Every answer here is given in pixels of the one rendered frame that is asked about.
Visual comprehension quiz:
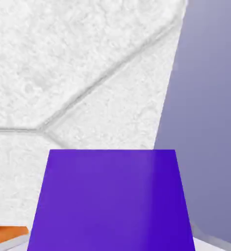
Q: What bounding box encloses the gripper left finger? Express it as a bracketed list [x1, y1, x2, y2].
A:
[0, 234, 30, 251]

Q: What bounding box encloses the small purple cube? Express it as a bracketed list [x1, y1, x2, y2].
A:
[26, 149, 196, 251]

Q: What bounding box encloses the small orange cube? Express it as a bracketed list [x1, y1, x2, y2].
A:
[0, 226, 30, 247]

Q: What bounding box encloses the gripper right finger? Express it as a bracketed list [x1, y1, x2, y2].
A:
[189, 221, 231, 251]

